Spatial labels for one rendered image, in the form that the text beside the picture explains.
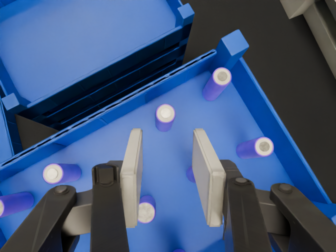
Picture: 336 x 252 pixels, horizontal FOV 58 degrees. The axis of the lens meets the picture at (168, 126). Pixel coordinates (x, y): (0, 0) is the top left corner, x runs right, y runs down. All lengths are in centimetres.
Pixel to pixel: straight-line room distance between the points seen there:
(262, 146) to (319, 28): 63
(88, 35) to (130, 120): 25
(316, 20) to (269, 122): 59
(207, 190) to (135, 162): 4
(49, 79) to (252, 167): 35
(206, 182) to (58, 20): 47
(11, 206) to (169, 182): 15
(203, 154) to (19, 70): 44
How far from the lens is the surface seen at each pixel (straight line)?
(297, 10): 87
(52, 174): 28
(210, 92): 31
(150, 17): 55
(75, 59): 54
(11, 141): 75
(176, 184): 33
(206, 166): 16
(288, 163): 34
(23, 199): 33
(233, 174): 16
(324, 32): 87
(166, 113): 27
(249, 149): 30
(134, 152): 17
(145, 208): 27
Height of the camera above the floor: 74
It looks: 82 degrees down
